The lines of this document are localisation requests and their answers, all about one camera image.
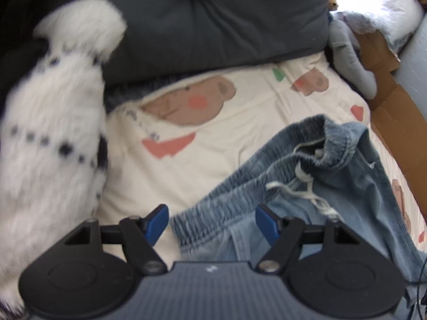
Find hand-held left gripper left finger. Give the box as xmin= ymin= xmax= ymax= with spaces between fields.
xmin=63 ymin=204 xmax=169 ymax=276

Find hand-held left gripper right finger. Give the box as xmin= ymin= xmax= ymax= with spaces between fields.
xmin=255 ymin=204 xmax=362 ymax=274

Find blue denim pants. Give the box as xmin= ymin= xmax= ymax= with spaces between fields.
xmin=170 ymin=114 xmax=427 ymax=282

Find cream printed bed sheet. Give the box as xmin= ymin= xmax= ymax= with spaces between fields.
xmin=97 ymin=53 xmax=427 ymax=254

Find grey-blue fuzzy blanket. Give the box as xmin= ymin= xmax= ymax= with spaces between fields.
xmin=103 ymin=73 xmax=191 ymax=110

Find white fluffy dotted blanket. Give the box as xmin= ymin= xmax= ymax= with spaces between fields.
xmin=0 ymin=0 xmax=128 ymax=315

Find brown cardboard sheet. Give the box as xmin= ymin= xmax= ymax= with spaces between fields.
xmin=354 ymin=30 xmax=427 ymax=218

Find grey plush toy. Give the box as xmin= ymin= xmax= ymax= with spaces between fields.
xmin=328 ymin=19 xmax=378 ymax=101

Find dark grey pillow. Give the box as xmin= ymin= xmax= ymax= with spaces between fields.
xmin=0 ymin=0 xmax=332 ymax=89

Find pale blue wrapped panel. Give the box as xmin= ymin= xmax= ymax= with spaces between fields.
xmin=398 ymin=16 xmax=427 ymax=121

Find white pillow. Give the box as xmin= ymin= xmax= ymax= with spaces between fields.
xmin=330 ymin=0 xmax=425 ymax=50

